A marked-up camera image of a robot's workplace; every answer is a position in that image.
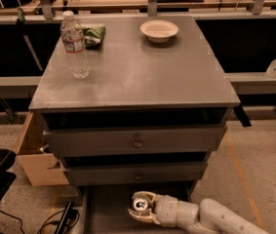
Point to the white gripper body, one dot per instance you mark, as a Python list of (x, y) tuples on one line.
[(166, 209)]

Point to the grey top drawer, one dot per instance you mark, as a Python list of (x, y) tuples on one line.
[(82, 142)]

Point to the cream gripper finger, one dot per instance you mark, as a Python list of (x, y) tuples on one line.
[(147, 217), (149, 196)]

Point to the grey bottom drawer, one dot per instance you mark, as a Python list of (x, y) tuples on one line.
[(105, 207)]

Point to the green chip bag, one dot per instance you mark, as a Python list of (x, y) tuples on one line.
[(94, 34)]

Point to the grey middle drawer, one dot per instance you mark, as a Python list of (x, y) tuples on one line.
[(129, 174)]

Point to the grey drawer cabinet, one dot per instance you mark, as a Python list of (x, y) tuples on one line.
[(135, 84)]

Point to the clear plastic water bottle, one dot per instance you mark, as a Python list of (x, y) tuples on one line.
[(73, 40)]

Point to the redbull can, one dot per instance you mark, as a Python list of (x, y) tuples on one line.
[(140, 204)]

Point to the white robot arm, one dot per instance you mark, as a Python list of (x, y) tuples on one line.
[(209, 217)]

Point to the grey drawer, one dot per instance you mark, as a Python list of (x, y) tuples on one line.
[(82, 142), (129, 174), (105, 207)]

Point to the white paper bowl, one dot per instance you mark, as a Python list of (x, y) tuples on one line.
[(159, 31)]

